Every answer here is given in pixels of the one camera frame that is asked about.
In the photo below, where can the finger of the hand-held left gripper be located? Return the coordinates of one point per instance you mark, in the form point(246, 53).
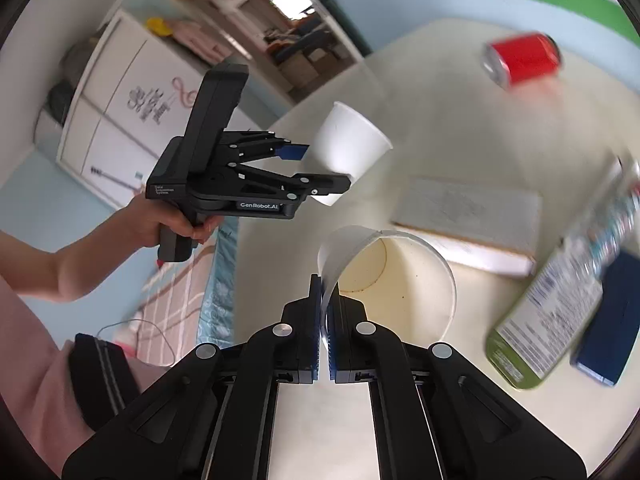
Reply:
point(295, 151)
point(330, 185)

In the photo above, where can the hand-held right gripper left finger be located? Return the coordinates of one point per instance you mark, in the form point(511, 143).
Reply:
point(314, 330)

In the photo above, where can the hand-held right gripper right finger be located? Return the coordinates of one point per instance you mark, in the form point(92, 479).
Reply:
point(334, 340)

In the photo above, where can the small white paper cup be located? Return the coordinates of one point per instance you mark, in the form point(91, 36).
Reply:
point(350, 140)

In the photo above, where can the large stained paper cup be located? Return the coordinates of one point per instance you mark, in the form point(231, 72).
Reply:
point(400, 280)

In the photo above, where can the red drink can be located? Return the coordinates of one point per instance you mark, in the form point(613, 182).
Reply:
point(525, 60)

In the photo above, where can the person's left forearm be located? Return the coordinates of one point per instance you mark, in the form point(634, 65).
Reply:
point(75, 265)

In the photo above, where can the person's left hand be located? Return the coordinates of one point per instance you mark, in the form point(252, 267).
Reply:
point(147, 222)

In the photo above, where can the wooden cabinet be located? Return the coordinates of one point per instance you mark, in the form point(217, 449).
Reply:
point(297, 72)

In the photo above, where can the pink cloth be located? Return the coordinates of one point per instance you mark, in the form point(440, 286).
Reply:
point(200, 42)

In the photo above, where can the white printed wardrobe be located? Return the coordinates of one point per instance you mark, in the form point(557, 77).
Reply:
point(120, 125)

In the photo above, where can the teal printed sheet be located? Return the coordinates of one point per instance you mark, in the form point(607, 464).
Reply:
point(220, 290)

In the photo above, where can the yellow item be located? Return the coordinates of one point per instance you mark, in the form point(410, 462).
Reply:
point(159, 26)

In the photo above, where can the green labelled bottle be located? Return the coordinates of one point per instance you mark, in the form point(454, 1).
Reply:
point(545, 310)

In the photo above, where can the dark blue box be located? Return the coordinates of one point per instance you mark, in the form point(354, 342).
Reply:
point(610, 320)

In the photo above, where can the person's pink clothing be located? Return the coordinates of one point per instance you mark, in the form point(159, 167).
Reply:
point(35, 385)

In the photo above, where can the white door frame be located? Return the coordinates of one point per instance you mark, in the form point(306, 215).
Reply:
point(340, 20)

